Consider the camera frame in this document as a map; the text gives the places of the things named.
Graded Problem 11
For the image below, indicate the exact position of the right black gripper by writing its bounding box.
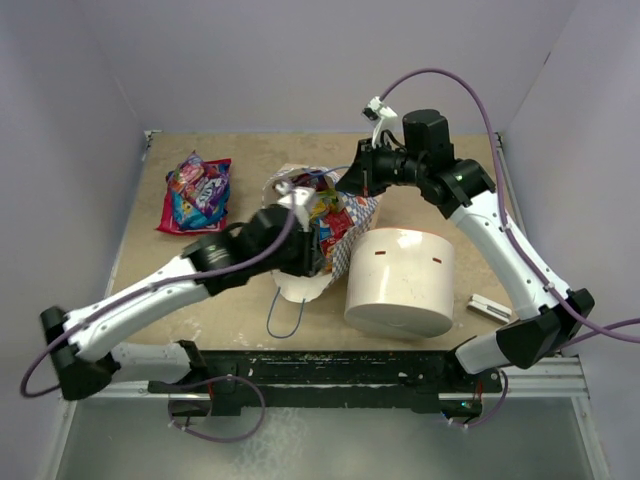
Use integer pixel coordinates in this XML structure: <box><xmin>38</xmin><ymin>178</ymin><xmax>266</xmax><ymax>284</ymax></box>
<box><xmin>336</xmin><ymin>136</ymin><xmax>427</xmax><ymax>198</ymax></box>

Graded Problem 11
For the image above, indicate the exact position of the orange fruit candy packet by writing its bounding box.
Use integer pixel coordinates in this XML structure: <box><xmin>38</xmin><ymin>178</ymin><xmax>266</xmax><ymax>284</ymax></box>
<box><xmin>310</xmin><ymin>188</ymin><xmax>344</xmax><ymax>220</ymax></box>

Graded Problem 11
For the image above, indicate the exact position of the blue checkered paper bag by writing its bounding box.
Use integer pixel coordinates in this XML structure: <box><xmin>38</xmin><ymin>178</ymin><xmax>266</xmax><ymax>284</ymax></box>
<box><xmin>262</xmin><ymin>164</ymin><xmax>381</xmax><ymax>312</ymax></box>

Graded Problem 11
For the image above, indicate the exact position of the pink snack packet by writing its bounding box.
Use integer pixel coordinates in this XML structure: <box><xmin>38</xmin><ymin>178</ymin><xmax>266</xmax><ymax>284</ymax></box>
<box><xmin>157</xmin><ymin>166</ymin><xmax>231</xmax><ymax>235</ymax></box>

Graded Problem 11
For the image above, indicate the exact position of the purple snack packet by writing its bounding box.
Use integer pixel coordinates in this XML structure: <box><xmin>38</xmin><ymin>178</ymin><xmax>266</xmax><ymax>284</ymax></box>
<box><xmin>167</xmin><ymin>151</ymin><xmax>231</xmax><ymax>216</ymax></box>

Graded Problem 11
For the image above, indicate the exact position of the blue fruit snack packet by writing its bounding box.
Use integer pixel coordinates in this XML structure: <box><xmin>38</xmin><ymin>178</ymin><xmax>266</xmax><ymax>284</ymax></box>
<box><xmin>170</xmin><ymin>193</ymin><xmax>227</xmax><ymax>231</ymax></box>

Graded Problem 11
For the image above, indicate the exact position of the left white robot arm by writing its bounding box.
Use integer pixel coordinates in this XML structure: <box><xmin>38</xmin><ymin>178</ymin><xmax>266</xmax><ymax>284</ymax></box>
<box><xmin>40</xmin><ymin>205</ymin><xmax>326</xmax><ymax>401</ymax></box>

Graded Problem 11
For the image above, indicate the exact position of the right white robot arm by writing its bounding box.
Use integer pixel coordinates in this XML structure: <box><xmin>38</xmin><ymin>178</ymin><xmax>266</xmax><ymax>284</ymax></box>
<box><xmin>337</xmin><ymin>104</ymin><xmax>595</xmax><ymax>391</ymax></box>

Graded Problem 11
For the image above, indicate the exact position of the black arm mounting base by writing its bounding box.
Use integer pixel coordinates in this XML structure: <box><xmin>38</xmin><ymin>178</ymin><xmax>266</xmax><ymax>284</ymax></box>
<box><xmin>148</xmin><ymin>350</ymin><xmax>503</xmax><ymax>418</ymax></box>

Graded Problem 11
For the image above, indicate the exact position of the blue small snack packet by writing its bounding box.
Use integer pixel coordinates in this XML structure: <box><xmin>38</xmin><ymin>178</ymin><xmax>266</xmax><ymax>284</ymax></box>
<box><xmin>318</xmin><ymin>221</ymin><xmax>335</xmax><ymax>253</ymax></box>

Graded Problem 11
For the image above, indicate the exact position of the red small snack packet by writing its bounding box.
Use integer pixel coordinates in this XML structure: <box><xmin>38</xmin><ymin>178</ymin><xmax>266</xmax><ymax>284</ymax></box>
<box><xmin>319</xmin><ymin>209</ymin><xmax>354</xmax><ymax>241</ymax></box>

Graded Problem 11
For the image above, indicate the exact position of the white cylindrical container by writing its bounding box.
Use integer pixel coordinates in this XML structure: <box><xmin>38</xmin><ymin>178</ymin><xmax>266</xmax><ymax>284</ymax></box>
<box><xmin>344</xmin><ymin>228</ymin><xmax>455</xmax><ymax>340</ymax></box>

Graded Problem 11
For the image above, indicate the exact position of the small white metal clip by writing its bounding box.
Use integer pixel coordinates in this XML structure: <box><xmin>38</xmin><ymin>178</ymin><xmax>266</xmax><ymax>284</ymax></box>
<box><xmin>466</xmin><ymin>294</ymin><xmax>512</xmax><ymax>325</ymax></box>

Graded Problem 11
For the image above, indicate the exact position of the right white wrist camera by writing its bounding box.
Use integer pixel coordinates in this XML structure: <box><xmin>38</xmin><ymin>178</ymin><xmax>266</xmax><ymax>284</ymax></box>
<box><xmin>361</xmin><ymin>96</ymin><xmax>398</xmax><ymax>148</ymax></box>

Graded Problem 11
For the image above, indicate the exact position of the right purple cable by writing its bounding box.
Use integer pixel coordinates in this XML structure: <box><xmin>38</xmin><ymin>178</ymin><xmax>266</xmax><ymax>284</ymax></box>
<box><xmin>379</xmin><ymin>68</ymin><xmax>640</xmax><ymax>430</ymax></box>

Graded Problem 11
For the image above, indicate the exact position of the aluminium rail frame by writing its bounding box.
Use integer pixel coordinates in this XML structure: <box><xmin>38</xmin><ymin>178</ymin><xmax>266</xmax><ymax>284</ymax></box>
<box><xmin>41</xmin><ymin>134</ymin><xmax>609</xmax><ymax>479</ymax></box>

